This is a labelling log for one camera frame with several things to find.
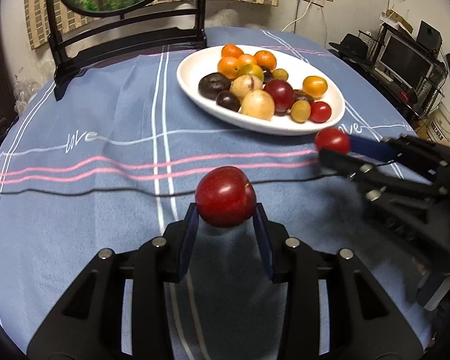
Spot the red cherry tomato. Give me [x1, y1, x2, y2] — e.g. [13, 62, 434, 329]
[310, 101, 332, 124]
[314, 127, 351, 155]

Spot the yellow orange mango fruit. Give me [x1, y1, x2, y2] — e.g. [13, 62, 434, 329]
[302, 76, 328, 99]

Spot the yellow passion fruit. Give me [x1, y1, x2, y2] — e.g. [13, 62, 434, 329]
[240, 89, 275, 120]

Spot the beige round fruit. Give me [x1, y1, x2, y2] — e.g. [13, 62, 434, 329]
[230, 74, 263, 101]

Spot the dark purple plum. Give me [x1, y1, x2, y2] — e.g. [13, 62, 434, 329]
[215, 90, 241, 112]
[198, 72, 232, 100]

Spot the large dark red plum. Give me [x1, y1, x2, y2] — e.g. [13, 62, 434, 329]
[195, 166, 257, 228]

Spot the orange tangerine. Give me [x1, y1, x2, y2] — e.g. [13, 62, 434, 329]
[254, 49, 277, 72]
[217, 56, 241, 80]
[221, 44, 244, 59]

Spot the dark red date fruit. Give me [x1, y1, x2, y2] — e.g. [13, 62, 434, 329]
[293, 89, 314, 104]

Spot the white plastic bucket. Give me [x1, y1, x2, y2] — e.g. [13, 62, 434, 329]
[426, 103, 450, 146]

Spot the black computer monitor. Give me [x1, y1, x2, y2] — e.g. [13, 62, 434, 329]
[375, 25, 448, 93]

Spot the black hat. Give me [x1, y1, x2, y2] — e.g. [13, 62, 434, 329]
[328, 33, 369, 63]

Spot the white oval plate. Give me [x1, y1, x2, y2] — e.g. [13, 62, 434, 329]
[177, 44, 345, 136]

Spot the small green olive fruit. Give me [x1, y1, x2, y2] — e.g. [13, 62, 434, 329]
[272, 68, 289, 81]

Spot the small dark grape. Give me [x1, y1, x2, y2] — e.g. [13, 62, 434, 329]
[263, 70, 274, 85]

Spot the black speaker box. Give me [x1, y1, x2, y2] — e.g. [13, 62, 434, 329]
[416, 20, 442, 56]

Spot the green yellow citrus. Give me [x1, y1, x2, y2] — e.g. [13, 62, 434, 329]
[238, 63, 264, 81]

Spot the small orange kumquat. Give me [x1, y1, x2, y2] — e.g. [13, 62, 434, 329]
[237, 54, 257, 68]

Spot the blue striped tablecloth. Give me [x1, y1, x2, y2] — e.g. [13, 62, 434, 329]
[0, 27, 431, 359]

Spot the round goldfish screen ornament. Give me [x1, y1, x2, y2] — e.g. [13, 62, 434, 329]
[45, 0, 207, 101]

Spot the white power cable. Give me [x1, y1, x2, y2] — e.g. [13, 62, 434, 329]
[280, 0, 315, 33]

